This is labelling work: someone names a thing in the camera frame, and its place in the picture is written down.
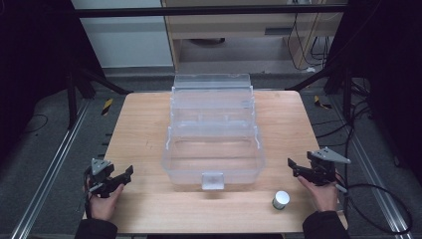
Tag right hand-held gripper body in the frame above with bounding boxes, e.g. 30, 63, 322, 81
306, 146, 352, 187

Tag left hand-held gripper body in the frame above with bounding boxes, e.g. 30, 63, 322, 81
84, 157, 115, 199

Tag person's left hand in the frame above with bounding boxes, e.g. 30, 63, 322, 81
87, 183, 125, 222

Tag person's right hand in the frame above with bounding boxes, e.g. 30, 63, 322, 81
297, 174, 340, 213

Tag small white-lidded green jar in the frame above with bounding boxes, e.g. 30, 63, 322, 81
272, 189, 291, 211

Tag yellow black striped tape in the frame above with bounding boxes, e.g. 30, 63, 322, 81
101, 98, 114, 117
314, 95, 333, 111

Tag black stand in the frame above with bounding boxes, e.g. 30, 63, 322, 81
285, 63, 353, 123
64, 59, 133, 130

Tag clear plastic tiered storage box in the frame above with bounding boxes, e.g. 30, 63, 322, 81
160, 73, 266, 191

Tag white cabinet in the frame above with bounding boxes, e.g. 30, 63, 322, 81
70, 0, 174, 70

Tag aluminium floor rail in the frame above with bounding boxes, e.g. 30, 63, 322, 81
327, 96, 414, 239
9, 99, 92, 239

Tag bundle of black floor cables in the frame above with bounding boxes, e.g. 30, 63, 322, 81
312, 78, 374, 148

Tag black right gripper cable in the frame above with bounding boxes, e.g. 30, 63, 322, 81
334, 183, 414, 235

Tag black floor cable loop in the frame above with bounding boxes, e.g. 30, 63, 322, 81
22, 114, 50, 134

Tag black cables under desk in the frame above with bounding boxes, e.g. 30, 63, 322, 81
286, 13, 334, 73

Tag black horizontal frame bar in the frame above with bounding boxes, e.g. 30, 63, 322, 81
73, 4, 349, 19

